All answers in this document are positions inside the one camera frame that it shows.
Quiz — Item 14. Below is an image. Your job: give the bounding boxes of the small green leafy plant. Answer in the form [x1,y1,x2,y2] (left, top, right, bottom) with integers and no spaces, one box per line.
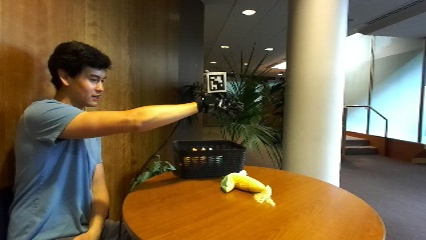
[129,154,176,193]

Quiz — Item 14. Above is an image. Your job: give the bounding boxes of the large green potted plant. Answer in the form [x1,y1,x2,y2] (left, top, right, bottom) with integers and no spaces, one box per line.
[178,44,286,169]

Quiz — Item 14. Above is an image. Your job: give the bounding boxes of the the person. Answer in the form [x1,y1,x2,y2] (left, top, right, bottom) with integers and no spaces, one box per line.
[5,40,199,240]

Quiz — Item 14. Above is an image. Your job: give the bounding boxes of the yellow corn soft toy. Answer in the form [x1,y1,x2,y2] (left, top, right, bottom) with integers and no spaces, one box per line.
[219,170,276,207]

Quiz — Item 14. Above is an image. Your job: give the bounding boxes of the carpeted stair steps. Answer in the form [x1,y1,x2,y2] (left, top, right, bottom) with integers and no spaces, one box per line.
[343,134,379,156]

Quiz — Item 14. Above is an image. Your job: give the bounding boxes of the white round column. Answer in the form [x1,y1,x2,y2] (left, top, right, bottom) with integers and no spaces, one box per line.
[282,0,350,188]

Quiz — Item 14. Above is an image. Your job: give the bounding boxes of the black glove cable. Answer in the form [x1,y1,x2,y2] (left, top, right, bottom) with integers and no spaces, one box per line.
[117,118,183,240]

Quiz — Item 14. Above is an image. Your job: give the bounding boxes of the metal stair handrail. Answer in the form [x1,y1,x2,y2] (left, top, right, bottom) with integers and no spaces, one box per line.
[340,104,389,158]

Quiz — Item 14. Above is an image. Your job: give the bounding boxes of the black woven plastic basket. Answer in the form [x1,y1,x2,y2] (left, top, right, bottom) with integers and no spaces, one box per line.
[171,139,247,180]

